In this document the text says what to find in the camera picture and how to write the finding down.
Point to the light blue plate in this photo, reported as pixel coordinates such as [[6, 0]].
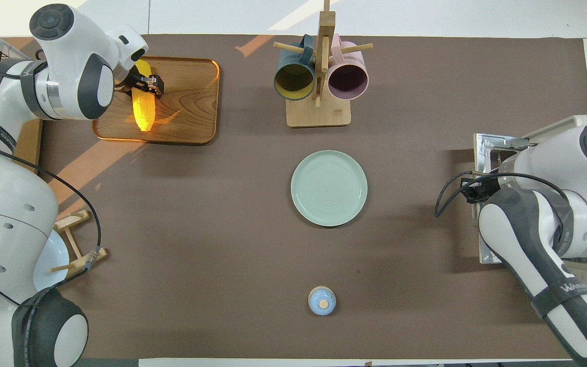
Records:
[[51, 265]]

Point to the pale green plate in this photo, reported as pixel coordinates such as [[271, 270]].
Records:
[[329, 188]]

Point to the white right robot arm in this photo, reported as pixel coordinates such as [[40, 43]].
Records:
[[538, 229]]

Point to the dark blue mug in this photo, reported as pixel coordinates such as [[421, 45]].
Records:
[[293, 81]]

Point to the yellow corn cob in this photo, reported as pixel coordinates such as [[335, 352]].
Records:
[[144, 114]]

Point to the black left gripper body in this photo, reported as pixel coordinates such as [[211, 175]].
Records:
[[130, 84]]

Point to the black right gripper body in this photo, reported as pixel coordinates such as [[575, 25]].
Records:
[[484, 192]]

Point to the wooden mug rack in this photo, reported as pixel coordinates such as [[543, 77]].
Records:
[[319, 114]]

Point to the wooden plate rack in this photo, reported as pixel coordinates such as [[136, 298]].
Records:
[[77, 255]]

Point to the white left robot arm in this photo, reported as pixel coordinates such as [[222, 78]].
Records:
[[3, 219]]

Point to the square wooden tray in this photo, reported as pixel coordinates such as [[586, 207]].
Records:
[[186, 102]]

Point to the pink mug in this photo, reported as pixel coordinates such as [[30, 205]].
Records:
[[347, 79]]

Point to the brown table mat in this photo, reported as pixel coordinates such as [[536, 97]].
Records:
[[222, 255]]

